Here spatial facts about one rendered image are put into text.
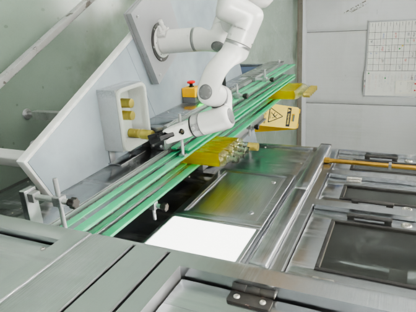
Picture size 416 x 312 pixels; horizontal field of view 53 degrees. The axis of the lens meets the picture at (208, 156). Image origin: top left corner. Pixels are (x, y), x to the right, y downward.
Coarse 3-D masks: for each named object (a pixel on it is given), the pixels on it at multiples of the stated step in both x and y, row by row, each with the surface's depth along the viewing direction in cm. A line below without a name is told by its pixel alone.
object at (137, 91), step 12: (132, 84) 148; (144, 84) 153; (120, 96) 152; (132, 96) 156; (144, 96) 155; (120, 108) 141; (132, 108) 158; (144, 108) 156; (120, 120) 143; (132, 120) 160; (144, 120) 158; (132, 144) 152
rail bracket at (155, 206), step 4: (152, 204) 143; (156, 204) 143; (160, 204) 142; (164, 204) 141; (152, 208) 143; (156, 208) 144; (160, 208) 142; (164, 208) 141; (152, 212) 145; (156, 216) 146
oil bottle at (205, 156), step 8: (200, 152) 168; (208, 152) 167; (216, 152) 166; (224, 152) 166; (184, 160) 172; (192, 160) 171; (200, 160) 169; (208, 160) 168; (216, 160) 166; (224, 160) 165
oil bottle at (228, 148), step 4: (204, 144) 177; (208, 144) 177; (212, 144) 176; (216, 144) 176; (204, 148) 173; (208, 148) 173; (212, 148) 172; (216, 148) 171; (220, 148) 171; (224, 148) 171; (228, 148) 171; (232, 148) 172; (228, 152) 170; (232, 152) 170
